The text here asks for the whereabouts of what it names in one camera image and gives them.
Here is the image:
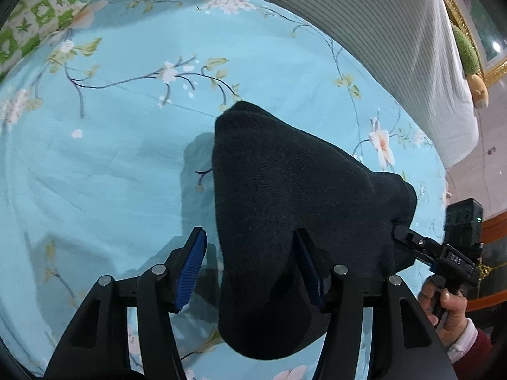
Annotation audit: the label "person's right hand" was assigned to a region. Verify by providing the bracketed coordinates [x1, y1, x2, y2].
[418, 275, 468, 347]

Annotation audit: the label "wooden glass cabinet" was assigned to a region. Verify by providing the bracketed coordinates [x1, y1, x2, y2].
[467, 212, 506, 329]

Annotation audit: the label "gold framed painting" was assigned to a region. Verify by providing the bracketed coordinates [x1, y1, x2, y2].
[443, 0, 506, 87]

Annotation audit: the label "black pants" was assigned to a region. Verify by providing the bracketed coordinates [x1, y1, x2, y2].
[212, 101, 417, 360]

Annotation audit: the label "light blue floral bedsheet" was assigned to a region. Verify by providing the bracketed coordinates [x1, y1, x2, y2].
[1, 0, 444, 376]

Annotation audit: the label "green plush toy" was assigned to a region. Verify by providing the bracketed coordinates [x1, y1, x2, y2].
[452, 24, 489, 110]

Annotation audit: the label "grey striped bolster cushion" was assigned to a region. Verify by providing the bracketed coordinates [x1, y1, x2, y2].
[267, 0, 479, 168]

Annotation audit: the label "green white patterned pillow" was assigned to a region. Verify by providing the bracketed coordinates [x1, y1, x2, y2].
[0, 0, 86, 76]

